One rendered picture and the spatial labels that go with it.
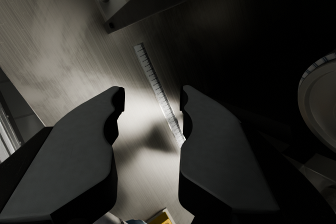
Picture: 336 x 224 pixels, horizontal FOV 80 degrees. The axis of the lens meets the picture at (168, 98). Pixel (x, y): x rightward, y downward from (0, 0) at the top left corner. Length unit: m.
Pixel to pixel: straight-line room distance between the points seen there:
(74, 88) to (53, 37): 0.08
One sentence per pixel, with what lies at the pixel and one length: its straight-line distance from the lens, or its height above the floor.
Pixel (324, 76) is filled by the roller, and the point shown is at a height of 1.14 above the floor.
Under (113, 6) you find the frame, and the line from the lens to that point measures 0.35.
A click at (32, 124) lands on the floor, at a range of 1.35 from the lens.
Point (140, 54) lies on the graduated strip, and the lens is 0.38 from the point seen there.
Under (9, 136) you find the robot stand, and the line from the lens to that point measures 1.17.
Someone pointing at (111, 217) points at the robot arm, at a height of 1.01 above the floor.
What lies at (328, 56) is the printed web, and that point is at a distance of 0.24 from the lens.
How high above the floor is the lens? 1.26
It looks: 63 degrees down
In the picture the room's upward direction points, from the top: 119 degrees clockwise
